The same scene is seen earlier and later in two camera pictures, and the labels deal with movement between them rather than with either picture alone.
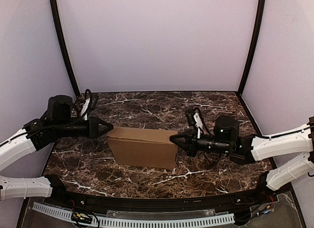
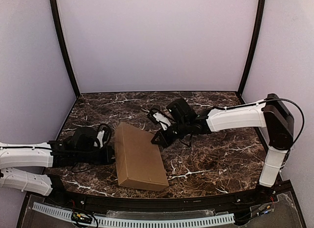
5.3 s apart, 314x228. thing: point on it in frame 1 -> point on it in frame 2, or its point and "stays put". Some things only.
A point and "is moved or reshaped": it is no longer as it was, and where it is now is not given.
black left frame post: x=53 y=0 stays put
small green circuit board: x=81 y=217 stays put
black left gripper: x=91 y=127 -> x=108 y=155
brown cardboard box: x=143 y=147 is moved or reshaped
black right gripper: x=192 y=142 -> x=169 y=132
